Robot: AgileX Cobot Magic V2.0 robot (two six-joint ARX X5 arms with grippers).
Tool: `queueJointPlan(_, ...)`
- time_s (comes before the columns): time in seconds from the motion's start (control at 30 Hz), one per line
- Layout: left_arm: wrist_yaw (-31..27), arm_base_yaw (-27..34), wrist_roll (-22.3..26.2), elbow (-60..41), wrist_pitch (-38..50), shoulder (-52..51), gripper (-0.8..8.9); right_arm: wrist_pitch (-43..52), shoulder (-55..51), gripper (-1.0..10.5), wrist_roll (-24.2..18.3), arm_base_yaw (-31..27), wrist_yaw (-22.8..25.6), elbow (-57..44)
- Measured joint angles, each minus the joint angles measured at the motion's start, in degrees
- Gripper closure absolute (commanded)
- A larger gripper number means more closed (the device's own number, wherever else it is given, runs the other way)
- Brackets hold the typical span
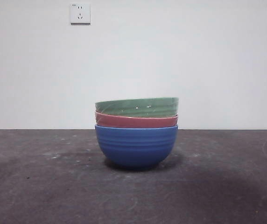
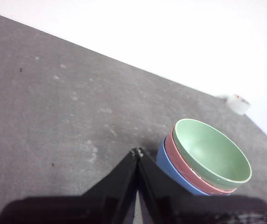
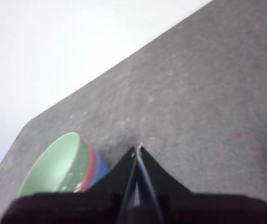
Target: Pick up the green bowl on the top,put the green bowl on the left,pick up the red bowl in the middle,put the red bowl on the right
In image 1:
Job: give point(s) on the white wall socket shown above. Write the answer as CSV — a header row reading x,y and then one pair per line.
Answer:
x,y
80,13

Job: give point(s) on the red ribbed bowl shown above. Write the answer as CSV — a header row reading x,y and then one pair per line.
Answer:
x,y
135,122

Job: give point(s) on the green ribbed bowl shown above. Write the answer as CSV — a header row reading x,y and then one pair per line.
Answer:
x,y
135,108

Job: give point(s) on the blue ribbed bowl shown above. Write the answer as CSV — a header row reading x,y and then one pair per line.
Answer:
x,y
135,147

